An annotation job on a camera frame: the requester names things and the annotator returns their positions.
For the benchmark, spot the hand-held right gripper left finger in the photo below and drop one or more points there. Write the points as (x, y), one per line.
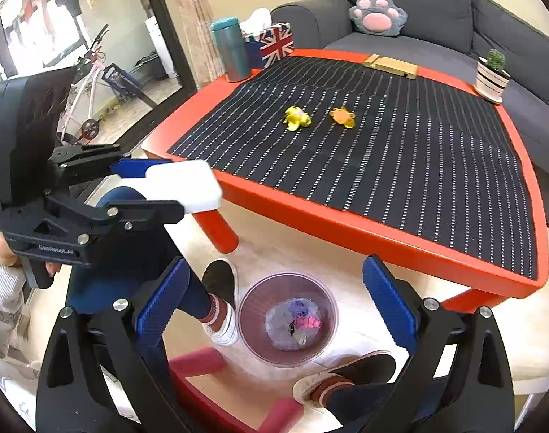
(161, 306)

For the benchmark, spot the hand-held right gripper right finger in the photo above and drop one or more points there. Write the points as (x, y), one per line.
(389, 306)

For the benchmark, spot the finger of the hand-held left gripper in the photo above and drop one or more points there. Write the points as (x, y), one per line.
(143, 214)
(130, 169)

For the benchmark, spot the white rectangular box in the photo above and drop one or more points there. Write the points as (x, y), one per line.
(188, 187)

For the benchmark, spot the pink pig toy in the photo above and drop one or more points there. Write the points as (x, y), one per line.
(308, 323)

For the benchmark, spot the purple paper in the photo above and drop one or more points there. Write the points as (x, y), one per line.
(301, 309)

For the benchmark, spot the translucent pink bin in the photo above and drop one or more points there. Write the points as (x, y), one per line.
(256, 324)

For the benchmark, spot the clear plastic cup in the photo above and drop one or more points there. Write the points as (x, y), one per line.
(279, 331)

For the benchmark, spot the person's left hand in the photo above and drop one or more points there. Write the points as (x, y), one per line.
(1, 250)

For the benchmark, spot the pink white exercise bike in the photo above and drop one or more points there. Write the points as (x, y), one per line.
(90, 128)

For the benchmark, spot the person's left shoe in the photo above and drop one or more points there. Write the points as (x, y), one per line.
(220, 279)

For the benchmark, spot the person's shoe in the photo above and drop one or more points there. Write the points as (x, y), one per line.
(220, 279)
(360, 367)

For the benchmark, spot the red stool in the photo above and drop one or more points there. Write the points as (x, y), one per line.
(197, 363)

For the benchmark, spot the person's right shoe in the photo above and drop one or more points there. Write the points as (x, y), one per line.
(360, 367)

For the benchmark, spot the person's right leg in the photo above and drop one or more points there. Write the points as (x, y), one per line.
(369, 401)

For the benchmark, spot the white appliance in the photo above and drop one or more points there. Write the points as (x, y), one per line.
(161, 45)

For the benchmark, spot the red table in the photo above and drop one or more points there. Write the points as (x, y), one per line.
(301, 207)

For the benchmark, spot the teal thermos bottle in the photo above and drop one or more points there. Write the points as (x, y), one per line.
(231, 49)

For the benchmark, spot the patterned curtain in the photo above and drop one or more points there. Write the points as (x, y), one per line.
(197, 18)

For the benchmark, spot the yellow toy figure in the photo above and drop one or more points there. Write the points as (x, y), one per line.
(294, 117)

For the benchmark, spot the flag print tissue box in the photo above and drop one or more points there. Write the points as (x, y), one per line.
(274, 47)

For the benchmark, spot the orange toy figure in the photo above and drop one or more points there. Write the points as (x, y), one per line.
(344, 117)

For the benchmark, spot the white tissue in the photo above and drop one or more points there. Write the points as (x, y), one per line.
(256, 20)

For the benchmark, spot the wooden phone stand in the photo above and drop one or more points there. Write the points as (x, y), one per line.
(391, 65)

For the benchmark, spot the potted cactus striped pot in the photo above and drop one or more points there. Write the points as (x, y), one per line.
(491, 79)

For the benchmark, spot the grey pink paw cushion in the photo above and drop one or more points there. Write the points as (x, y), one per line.
(378, 16)

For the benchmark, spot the dark grey sofa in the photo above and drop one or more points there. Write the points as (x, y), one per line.
(436, 9)

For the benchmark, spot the black sliding door frame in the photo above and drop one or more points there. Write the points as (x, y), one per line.
(166, 22)

